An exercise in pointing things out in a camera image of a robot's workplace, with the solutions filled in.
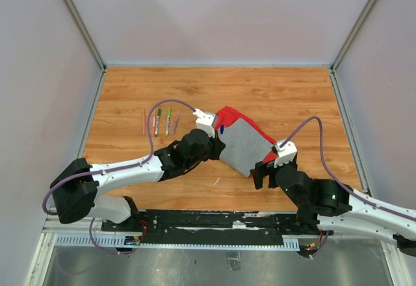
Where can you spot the pink pen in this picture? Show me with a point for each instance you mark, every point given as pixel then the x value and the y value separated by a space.
pixel 143 121

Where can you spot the purple pen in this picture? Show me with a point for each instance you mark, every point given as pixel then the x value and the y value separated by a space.
pixel 176 121

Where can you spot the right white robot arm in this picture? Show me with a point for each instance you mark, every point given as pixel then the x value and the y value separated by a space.
pixel 326 205

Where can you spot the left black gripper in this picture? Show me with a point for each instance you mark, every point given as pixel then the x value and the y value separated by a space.
pixel 218 146

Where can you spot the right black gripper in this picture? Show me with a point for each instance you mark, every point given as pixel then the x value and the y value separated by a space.
pixel 262 169

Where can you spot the white marker green end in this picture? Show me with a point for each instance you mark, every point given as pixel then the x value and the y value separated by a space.
pixel 167 128

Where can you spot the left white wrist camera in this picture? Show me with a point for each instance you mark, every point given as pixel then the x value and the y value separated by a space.
pixel 206 121

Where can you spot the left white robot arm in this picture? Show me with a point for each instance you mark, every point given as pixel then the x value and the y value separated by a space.
pixel 80 190

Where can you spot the orange highlighter pen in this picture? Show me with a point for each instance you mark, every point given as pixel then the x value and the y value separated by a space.
pixel 154 119

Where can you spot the red and grey cloth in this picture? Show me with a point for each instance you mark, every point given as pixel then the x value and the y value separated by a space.
pixel 246 143

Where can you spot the orange white pen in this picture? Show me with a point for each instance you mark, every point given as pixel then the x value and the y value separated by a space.
pixel 157 126

